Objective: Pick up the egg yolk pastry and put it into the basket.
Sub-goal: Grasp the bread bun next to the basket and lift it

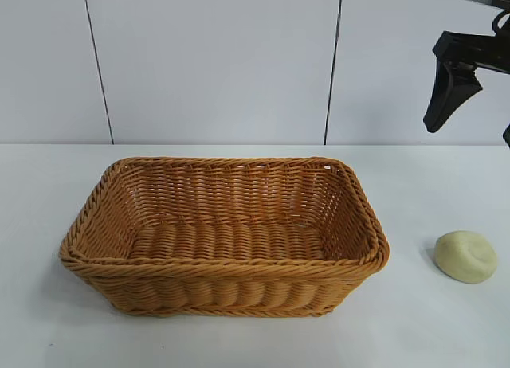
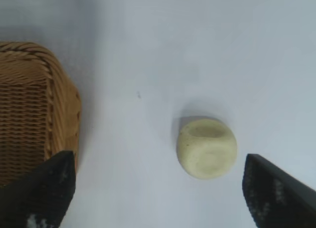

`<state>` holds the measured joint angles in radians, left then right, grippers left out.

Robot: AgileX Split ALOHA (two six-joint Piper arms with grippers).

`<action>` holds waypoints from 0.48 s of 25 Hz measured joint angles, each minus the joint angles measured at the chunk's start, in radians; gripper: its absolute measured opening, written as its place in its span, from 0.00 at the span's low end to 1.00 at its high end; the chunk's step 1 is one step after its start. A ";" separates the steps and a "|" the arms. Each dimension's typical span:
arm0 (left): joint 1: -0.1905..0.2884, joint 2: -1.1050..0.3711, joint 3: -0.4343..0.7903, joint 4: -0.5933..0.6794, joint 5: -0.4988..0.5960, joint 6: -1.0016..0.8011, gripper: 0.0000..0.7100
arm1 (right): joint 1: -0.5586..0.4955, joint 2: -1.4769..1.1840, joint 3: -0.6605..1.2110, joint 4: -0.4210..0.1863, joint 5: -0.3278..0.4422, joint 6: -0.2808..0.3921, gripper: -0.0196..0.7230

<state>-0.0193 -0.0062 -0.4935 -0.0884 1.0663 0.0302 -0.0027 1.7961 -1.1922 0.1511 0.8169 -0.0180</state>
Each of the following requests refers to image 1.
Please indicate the pale round egg yolk pastry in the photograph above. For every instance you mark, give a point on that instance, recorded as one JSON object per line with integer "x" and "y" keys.
{"x": 465, "y": 256}

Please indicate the tan woven wicker basket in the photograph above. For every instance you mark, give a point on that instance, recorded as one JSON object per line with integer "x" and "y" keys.
{"x": 223, "y": 288}

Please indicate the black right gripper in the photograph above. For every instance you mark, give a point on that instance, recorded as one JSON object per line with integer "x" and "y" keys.
{"x": 474, "y": 49}

